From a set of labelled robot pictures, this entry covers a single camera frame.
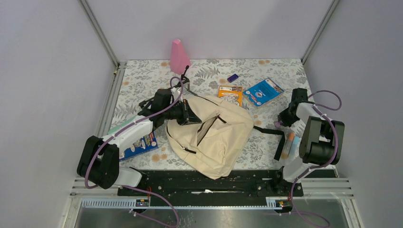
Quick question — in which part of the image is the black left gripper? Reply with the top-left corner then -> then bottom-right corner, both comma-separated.
163,99 -> 202,126

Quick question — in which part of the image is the beige canvas backpack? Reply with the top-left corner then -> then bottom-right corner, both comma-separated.
165,95 -> 281,180

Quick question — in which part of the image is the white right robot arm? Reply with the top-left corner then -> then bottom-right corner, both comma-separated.
272,88 -> 345,196

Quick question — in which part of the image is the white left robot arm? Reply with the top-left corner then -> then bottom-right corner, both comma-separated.
77,75 -> 201,195

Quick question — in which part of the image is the clear pen pack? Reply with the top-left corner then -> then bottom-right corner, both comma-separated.
279,132 -> 300,166

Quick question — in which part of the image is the black compass tool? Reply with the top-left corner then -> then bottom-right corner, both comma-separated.
138,65 -> 190,116

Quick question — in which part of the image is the blue booklet right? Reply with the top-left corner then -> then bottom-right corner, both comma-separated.
243,77 -> 285,107

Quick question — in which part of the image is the blue picture book left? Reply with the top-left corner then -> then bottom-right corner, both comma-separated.
119,133 -> 159,161

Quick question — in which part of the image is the pink cone-shaped object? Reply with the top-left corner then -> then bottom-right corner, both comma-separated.
170,39 -> 191,75

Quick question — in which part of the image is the orange booklet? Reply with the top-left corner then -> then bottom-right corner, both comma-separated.
217,85 -> 243,106

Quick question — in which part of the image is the small purple box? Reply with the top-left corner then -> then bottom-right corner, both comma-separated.
227,74 -> 239,83

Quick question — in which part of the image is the green tube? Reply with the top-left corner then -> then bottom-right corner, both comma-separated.
107,121 -> 133,135

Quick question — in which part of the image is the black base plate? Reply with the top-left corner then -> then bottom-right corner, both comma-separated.
138,170 -> 291,207

